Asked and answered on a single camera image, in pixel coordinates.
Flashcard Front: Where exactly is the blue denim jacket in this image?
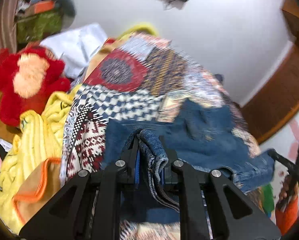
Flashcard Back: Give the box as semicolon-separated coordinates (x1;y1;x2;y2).
102;100;274;224

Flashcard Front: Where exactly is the orange right sleeve forearm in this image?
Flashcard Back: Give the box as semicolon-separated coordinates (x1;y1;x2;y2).
275;197;298;235

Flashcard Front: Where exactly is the right hand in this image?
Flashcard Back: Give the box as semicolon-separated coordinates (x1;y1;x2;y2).
276;175;299;212

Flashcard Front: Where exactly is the tan orange-trimmed blanket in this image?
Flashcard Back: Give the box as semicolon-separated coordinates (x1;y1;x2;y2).
12;158;61;226

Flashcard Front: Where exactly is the yellow fleece blanket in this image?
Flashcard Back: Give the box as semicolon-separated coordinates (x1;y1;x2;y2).
0;86;79;233

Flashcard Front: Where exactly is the patchwork patterned bedspread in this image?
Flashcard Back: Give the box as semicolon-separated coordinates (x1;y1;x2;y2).
60;33;262;239

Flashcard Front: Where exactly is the red plush toy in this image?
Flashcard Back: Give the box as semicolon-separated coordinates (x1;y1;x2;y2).
0;47;70;127

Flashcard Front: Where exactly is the white pillow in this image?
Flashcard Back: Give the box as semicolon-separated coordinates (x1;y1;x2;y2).
40;23;108;79

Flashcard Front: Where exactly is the dark grey cushion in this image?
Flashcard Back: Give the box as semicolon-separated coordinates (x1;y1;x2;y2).
52;0;76;29

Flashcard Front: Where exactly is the orange box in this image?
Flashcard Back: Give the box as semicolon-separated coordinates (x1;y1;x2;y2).
34;0;55;14

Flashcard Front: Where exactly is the brown wooden door frame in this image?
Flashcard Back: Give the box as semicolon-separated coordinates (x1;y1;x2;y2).
241;0;299;144

